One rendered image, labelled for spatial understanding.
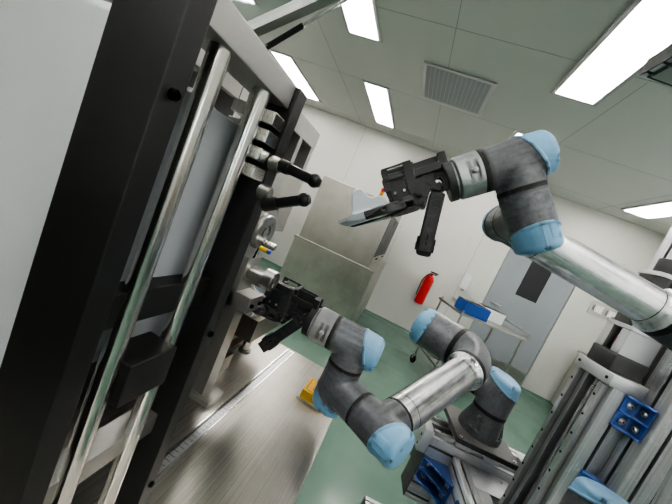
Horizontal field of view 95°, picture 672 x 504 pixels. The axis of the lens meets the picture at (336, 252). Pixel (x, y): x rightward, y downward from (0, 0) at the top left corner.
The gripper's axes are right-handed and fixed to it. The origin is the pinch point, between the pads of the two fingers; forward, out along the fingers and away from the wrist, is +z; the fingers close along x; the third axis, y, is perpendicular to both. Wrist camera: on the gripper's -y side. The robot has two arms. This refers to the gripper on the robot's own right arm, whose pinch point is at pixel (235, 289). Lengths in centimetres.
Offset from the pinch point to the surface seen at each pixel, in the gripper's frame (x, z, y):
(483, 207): -444, -103, 118
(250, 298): 11.8, -9.4, 4.7
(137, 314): 43.8, -15.3, 12.4
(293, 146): -64, 32, 44
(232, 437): 14.3, -17.4, -19.0
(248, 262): 11.8, -6.4, 10.6
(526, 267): -445, -194, 60
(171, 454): 23.4, -12.1, -19.0
